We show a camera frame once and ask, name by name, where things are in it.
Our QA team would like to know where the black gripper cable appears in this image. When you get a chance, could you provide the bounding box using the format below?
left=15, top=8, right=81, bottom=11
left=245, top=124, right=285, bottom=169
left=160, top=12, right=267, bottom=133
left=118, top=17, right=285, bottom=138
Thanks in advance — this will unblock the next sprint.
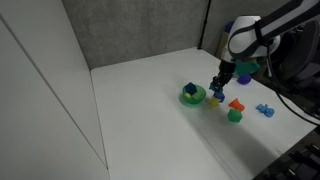
left=264, top=36, right=320, bottom=126

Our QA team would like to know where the lime green toy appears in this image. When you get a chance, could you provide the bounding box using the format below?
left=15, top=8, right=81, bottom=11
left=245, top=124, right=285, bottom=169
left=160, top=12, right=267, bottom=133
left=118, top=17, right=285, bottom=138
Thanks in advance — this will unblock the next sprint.
left=191, top=91, right=205, bottom=101

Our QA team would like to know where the dark blue cube toy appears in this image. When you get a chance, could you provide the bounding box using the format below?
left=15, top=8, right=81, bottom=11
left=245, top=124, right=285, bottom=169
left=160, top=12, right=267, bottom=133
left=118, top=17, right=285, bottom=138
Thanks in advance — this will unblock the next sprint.
left=184, top=81, right=198, bottom=96

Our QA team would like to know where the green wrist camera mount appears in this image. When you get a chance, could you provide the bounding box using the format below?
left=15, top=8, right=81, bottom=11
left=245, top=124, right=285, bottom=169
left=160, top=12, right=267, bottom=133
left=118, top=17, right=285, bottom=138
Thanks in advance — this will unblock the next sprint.
left=234, top=59, right=262, bottom=76

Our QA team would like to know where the yellow spiky star toy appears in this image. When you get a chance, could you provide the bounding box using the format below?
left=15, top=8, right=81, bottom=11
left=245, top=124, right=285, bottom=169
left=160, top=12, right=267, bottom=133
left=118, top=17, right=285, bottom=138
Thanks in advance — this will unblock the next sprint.
left=208, top=97, right=220, bottom=108

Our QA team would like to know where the light blue toy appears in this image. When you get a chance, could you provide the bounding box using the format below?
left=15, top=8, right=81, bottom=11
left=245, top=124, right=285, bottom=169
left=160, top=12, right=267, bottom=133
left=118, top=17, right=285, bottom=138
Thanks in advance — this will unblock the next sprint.
left=255, top=103, right=276, bottom=118

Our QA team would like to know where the green plastic bowl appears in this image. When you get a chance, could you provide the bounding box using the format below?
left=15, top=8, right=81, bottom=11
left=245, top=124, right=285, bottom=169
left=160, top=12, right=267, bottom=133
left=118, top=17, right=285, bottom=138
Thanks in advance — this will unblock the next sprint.
left=181, top=83, right=207, bottom=106

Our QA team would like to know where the cardboard box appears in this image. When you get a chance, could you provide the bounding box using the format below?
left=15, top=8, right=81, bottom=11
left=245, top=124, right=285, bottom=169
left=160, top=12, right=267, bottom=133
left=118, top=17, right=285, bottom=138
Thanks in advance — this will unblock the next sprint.
left=215, top=31, right=232, bottom=62

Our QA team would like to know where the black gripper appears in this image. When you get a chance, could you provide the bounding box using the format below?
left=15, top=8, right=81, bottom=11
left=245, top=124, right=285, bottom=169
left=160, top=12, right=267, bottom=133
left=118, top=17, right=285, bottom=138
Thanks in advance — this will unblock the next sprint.
left=209, top=60, right=237, bottom=95

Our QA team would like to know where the orange toy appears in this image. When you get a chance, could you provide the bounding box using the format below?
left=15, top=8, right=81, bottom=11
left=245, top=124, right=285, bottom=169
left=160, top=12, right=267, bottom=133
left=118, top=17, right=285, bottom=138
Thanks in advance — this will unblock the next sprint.
left=228, top=97, right=246, bottom=112

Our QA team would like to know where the black office chair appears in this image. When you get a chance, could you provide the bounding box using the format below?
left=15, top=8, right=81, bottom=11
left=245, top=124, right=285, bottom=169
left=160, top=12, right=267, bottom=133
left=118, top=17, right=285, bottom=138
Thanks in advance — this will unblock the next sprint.
left=270, top=19, right=320, bottom=101

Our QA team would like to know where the green block toy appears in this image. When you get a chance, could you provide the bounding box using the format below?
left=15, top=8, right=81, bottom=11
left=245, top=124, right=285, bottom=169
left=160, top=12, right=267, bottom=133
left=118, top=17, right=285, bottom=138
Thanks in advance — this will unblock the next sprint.
left=227, top=108, right=243, bottom=123

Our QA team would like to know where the black tripod pole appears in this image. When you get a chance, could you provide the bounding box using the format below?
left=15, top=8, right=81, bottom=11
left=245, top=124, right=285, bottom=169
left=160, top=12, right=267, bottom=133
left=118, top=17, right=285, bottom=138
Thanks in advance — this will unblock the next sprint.
left=197, top=0, right=212, bottom=51

